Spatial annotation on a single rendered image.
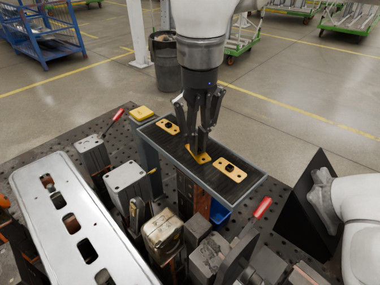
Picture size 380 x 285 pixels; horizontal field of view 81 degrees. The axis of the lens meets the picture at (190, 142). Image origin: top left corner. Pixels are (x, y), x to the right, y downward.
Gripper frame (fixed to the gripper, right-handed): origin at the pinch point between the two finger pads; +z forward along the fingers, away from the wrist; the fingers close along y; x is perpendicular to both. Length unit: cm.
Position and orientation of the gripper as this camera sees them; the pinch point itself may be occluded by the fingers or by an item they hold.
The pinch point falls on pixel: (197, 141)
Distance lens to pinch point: 57.3
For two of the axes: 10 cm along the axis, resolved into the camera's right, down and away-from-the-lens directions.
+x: 4.8, 5.8, -6.6
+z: 0.0, 7.5, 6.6
